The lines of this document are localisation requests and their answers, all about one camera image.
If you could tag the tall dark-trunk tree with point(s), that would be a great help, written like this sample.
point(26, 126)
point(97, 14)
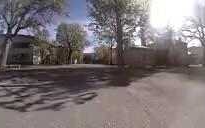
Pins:
point(120, 46)

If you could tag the green leafy tree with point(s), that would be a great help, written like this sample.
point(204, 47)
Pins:
point(71, 41)

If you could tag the grey gravel path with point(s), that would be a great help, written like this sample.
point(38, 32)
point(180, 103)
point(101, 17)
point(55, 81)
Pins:
point(130, 103)

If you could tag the low brown building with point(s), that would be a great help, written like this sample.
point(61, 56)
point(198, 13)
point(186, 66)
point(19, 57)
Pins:
point(156, 53)

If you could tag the pale two-storey building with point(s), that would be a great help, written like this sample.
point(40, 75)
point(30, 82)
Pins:
point(21, 50)

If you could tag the white bench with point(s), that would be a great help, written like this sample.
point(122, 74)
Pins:
point(13, 66)

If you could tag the large bare tree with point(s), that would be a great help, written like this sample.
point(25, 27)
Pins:
point(6, 50)

